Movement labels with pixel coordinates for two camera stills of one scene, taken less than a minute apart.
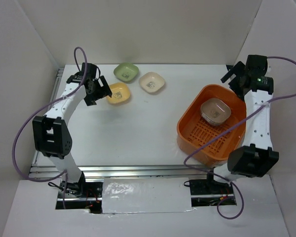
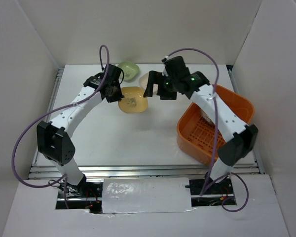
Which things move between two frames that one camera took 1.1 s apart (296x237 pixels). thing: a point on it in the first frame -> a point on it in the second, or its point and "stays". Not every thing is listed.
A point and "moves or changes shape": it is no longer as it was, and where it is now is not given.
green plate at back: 126,72 stays
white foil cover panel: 123,195 stays
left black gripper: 104,91 -> 117,98
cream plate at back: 151,82 stays
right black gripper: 236,70 -> 157,77
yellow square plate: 121,93 moves or changes shape
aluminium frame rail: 108,171 stays
